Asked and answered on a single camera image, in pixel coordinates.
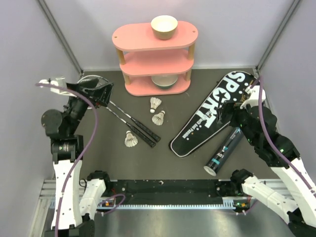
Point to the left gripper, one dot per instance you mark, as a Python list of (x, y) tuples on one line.
[(100, 94)]

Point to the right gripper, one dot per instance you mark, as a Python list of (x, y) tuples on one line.
[(227, 108)]

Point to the white shuttlecock top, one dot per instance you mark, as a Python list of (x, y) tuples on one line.
[(154, 103)]

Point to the white shuttlecock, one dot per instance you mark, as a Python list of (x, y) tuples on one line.
[(158, 119), (154, 103), (130, 140)]

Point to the black shuttlecock tube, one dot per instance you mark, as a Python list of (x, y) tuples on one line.
[(219, 158)]

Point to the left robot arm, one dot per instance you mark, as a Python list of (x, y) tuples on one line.
[(74, 214)]

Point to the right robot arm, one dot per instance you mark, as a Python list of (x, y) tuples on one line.
[(258, 125)]

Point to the badminton racket lower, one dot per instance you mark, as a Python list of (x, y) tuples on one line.
[(135, 130)]

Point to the badminton racket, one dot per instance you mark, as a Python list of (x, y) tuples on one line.
[(135, 130), (138, 123)]

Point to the badminton racket upper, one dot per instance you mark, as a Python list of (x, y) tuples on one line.
[(138, 123)]

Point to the black racket bag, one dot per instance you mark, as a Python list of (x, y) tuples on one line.
[(202, 125)]

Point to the pink three-tier shelf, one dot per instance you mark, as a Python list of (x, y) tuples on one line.
[(142, 56)]

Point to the green bowl on bottom shelf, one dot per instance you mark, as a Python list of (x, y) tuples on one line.
[(164, 81)]

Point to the cream bowl on top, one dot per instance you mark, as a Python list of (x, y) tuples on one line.
[(164, 26)]

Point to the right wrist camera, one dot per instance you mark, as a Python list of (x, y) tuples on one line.
[(252, 96)]

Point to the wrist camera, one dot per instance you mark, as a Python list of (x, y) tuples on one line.
[(252, 96), (60, 82)]

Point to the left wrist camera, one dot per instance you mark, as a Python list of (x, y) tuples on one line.
[(60, 82)]

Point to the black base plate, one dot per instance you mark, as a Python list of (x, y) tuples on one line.
[(172, 192)]

